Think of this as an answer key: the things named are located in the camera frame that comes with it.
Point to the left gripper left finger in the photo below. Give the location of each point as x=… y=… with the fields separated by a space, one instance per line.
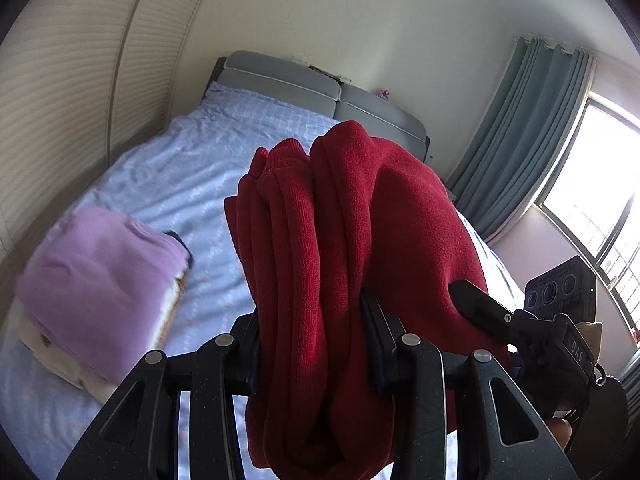
x=136 y=433

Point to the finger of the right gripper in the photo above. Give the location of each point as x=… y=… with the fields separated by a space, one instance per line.
x=482 y=311

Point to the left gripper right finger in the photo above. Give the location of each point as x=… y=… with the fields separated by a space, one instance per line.
x=434 y=394

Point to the red sweatshirt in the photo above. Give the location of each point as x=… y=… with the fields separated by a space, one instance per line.
x=313 y=227

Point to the folded white patterned garment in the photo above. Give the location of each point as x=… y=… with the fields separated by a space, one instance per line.
x=61 y=364

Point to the teal curtain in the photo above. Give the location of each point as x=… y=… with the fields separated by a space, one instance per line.
x=522 y=134

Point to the folded purple garment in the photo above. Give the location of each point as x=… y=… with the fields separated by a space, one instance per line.
x=96 y=288

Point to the folded brown checked garment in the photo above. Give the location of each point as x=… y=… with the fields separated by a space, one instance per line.
x=168 y=310

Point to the grey padded headboard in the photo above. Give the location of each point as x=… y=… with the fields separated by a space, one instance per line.
x=323 y=93

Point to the beige louvered wardrobe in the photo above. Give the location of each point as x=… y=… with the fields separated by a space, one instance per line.
x=80 y=81

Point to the black camera box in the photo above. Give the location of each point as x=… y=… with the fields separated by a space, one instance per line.
x=569 y=288

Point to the window with metal frame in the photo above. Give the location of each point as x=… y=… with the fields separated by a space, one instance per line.
x=593 y=197

